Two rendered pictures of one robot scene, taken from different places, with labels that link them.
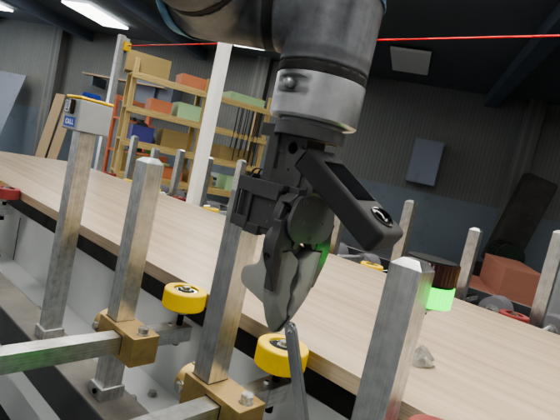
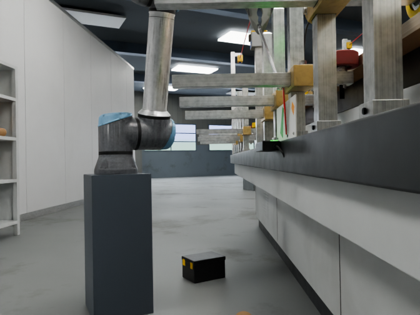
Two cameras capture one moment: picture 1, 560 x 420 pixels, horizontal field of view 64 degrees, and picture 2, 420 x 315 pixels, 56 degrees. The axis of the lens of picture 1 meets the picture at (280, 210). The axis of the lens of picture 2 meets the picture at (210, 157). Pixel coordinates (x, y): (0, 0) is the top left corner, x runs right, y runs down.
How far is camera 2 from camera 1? 0.98 m
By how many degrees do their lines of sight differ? 50
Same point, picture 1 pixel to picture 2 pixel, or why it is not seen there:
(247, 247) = (279, 31)
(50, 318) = (258, 137)
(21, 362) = (222, 114)
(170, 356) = not seen: hidden behind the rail
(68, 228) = (258, 93)
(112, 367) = (267, 130)
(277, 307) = (252, 20)
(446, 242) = not seen: outside the picture
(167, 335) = not seen: hidden behind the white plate
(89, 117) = (256, 39)
